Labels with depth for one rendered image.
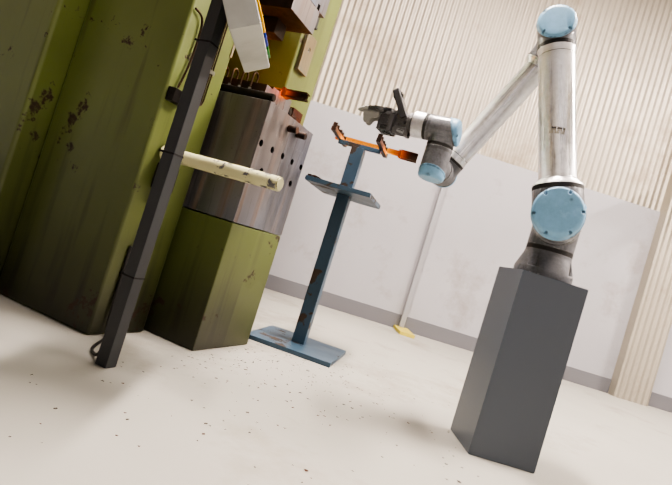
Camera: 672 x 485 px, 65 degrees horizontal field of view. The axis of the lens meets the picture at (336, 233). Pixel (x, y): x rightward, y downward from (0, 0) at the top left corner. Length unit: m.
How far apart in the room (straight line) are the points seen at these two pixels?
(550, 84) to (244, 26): 0.95
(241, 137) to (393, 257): 2.72
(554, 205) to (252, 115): 1.05
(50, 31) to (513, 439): 1.99
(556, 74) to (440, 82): 2.95
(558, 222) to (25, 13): 1.85
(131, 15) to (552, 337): 1.72
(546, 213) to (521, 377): 0.52
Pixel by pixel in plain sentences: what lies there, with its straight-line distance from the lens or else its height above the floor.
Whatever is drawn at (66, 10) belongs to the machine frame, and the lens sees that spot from 2.12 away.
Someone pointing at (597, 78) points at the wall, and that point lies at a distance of 5.21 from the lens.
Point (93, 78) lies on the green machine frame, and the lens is 2.03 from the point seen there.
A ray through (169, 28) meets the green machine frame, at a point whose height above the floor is 1.00.
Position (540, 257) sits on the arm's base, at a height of 0.66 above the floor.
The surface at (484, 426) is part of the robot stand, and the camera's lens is 1.82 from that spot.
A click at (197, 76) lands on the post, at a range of 1.54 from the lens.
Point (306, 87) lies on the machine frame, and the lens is 2.56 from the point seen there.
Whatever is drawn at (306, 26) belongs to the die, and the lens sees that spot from 2.20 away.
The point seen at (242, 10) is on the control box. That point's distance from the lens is 1.42.
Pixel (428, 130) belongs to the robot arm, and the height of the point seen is 0.96.
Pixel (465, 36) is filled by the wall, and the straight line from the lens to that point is 4.90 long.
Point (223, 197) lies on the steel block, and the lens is 1.92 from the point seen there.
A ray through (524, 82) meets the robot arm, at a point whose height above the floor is 1.22.
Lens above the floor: 0.49
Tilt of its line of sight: 2 degrees up
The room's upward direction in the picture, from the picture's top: 17 degrees clockwise
